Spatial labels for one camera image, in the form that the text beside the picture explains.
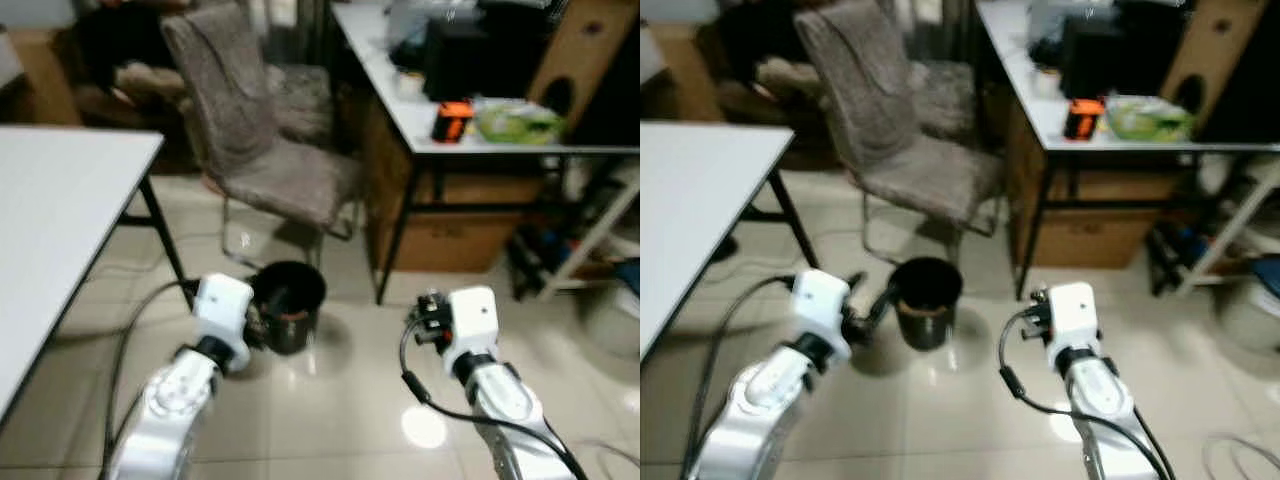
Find black round rubbish bin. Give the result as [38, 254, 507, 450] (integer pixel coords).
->
[250, 261, 329, 355]
[889, 256, 965, 352]

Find brown fabric covered chair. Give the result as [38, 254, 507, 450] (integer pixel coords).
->
[160, 3, 363, 271]
[795, 0, 1006, 266]

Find small white table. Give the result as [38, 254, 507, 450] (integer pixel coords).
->
[0, 125, 196, 421]
[640, 120, 826, 361]

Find white metal shelf rack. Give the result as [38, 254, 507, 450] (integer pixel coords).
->
[1145, 160, 1280, 298]
[508, 165, 641, 301]

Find orange black power tool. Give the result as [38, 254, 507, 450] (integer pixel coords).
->
[431, 100, 475, 145]
[1063, 97, 1107, 141]

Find brown round ottoman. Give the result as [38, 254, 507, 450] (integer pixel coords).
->
[755, 55, 831, 103]
[78, 60, 196, 126]

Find green plastic bag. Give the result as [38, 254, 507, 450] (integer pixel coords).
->
[1105, 94, 1196, 142]
[474, 97, 564, 145]

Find black box case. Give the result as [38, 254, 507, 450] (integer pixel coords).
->
[1060, 10, 1186, 101]
[422, 12, 546, 101]

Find small brown cardboard box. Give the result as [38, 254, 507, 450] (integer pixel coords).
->
[655, 22, 726, 123]
[8, 28, 83, 127]

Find wooden board with hole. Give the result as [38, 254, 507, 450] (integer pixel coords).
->
[527, 0, 629, 136]
[1160, 0, 1269, 136]

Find grey device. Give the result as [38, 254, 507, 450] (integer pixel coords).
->
[386, 0, 481, 49]
[1028, 0, 1116, 46]

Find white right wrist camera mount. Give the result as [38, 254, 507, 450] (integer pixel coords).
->
[444, 286, 500, 363]
[1045, 282, 1101, 359]

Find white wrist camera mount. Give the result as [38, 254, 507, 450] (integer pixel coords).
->
[791, 268, 854, 366]
[444, 286, 500, 363]
[1045, 282, 1101, 359]
[190, 273, 255, 373]

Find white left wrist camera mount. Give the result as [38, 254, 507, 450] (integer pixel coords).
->
[791, 268, 854, 366]
[190, 273, 255, 373]

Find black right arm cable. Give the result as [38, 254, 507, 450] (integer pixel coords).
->
[398, 315, 591, 480]
[998, 305, 1176, 480]

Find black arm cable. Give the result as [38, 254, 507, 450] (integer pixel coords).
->
[398, 315, 591, 480]
[100, 278, 201, 480]
[680, 274, 801, 480]
[998, 305, 1176, 480]

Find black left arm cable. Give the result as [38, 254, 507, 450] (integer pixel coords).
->
[680, 274, 801, 480]
[100, 278, 201, 480]

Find white desk black frame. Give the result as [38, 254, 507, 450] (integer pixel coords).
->
[975, 0, 1280, 301]
[330, 0, 641, 306]

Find grey looped floor cable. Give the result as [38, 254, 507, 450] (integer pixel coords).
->
[1200, 432, 1280, 480]
[575, 438, 641, 473]

